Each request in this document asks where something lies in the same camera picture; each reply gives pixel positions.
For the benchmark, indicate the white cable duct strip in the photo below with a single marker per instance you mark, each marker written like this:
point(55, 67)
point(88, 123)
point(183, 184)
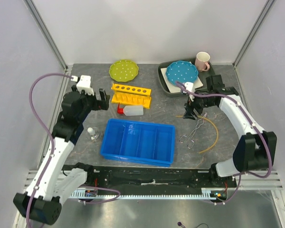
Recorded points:
point(149, 194)

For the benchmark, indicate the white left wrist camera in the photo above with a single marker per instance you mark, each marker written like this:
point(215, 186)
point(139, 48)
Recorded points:
point(84, 85)

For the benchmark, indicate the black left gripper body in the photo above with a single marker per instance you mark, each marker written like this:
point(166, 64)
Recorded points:
point(95, 105)

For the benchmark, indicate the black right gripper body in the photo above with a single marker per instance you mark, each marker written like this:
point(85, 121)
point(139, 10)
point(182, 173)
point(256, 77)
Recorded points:
point(200, 102)

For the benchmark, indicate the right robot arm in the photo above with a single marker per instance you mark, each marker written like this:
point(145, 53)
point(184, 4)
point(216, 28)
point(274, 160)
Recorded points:
point(255, 151)

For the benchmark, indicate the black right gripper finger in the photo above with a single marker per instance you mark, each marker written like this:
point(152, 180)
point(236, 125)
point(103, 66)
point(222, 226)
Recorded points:
point(187, 114)
point(193, 116)

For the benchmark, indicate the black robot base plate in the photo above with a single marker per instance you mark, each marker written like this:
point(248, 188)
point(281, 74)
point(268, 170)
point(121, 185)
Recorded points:
point(121, 178)

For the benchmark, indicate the white square board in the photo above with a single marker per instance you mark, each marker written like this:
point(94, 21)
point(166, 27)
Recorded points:
point(182, 71)

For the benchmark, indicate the white wash bottle red cap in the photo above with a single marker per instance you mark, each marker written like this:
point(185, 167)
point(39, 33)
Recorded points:
point(130, 110)

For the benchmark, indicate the blue divided plastic bin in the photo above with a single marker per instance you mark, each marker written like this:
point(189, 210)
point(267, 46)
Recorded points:
point(139, 142)

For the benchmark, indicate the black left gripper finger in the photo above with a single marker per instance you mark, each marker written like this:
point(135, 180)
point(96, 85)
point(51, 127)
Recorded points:
point(96, 94)
point(104, 96)

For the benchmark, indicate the metal crucible tongs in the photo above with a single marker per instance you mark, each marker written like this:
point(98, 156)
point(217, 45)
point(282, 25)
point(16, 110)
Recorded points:
point(189, 137)

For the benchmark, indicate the blue polka dot plate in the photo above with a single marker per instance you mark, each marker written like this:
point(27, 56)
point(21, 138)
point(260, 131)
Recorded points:
point(181, 71)

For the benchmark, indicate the yellow test tube rack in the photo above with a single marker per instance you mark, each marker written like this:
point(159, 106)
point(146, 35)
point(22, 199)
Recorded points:
point(131, 95)

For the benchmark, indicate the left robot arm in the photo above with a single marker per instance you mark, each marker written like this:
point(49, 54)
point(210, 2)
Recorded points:
point(43, 199)

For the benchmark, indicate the round glass flask white stopper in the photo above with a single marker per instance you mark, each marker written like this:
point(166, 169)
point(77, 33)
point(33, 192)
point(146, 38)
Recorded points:
point(94, 133)

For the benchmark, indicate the green polka dot plate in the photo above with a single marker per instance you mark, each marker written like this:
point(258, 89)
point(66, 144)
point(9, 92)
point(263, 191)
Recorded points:
point(124, 70)

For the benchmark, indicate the pink mug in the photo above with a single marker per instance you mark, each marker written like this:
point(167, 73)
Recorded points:
point(202, 61)

